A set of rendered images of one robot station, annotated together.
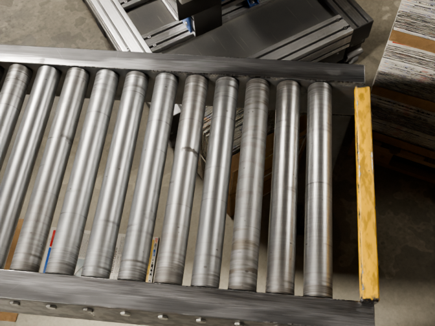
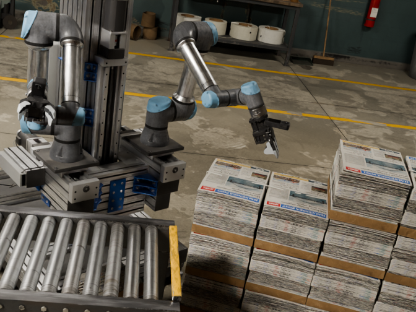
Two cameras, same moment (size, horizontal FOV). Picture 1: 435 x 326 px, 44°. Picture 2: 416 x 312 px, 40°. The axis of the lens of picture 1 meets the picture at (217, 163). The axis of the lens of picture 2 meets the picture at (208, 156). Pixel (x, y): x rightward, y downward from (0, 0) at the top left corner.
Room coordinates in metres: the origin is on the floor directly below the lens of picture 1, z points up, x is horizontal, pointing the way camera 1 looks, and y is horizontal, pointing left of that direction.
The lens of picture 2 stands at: (-1.21, 0.20, 1.96)
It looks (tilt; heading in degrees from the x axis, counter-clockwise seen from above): 24 degrees down; 342
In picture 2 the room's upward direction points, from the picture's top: 10 degrees clockwise
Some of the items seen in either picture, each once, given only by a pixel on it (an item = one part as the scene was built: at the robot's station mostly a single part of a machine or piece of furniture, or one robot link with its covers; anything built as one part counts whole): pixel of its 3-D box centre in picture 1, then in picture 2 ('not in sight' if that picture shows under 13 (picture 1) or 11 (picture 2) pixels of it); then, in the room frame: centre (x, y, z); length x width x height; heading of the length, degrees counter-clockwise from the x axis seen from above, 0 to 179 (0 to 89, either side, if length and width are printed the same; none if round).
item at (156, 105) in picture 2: not in sight; (159, 111); (1.45, -0.36, 0.98); 0.13 x 0.12 x 0.14; 113
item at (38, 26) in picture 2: not in sight; (38, 75); (1.23, 0.23, 1.19); 0.15 x 0.12 x 0.55; 90
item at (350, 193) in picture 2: not in sight; (365, 184); (0.78, -1.19, 0.95); 0.38 x 0.29 x 0.23; 155
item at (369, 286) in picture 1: (366, 184); (175, 259); (0.42, -0.27, 0.81); 0.43 x 0.03 x 0.02; 171
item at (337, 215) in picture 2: not in sight; (359, 201); (0.78, -1.18, 0.86); 0.38 x 0.29 x 0.04; 155
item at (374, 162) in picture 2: not in sight; (373, 161); (0.78, -1.19, 1.06); 0.37 x 0.29 x 0.01; 155
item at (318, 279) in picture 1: (318, 183); (151, 264); (0.44, -0.19, 0.77); 0.47 x 0.05 x 0.05; 171
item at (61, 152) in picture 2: not in sight; (66, 145); (1.23, 0.09, 0.87); 0.15 x 0.15 x 0.10
